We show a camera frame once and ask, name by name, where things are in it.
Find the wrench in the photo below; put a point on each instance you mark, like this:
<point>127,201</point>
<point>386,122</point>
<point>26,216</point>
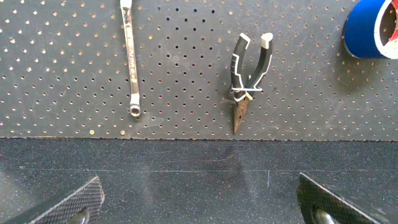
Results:
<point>131,62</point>

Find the roll of blue tape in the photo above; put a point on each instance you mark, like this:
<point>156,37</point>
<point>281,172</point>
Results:
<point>360,31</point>

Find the metal hook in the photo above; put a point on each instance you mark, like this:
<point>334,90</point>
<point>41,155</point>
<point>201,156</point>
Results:
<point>248,89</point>

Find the black pegboard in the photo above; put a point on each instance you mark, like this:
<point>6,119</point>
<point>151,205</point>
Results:
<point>311,93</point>

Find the black and white pliers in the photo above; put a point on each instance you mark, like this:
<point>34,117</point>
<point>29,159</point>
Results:
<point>237,68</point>

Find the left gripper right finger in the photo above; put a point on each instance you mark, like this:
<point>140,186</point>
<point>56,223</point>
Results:
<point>335,205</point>

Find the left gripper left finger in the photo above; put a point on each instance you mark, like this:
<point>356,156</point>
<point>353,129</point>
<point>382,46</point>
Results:
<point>77,203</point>

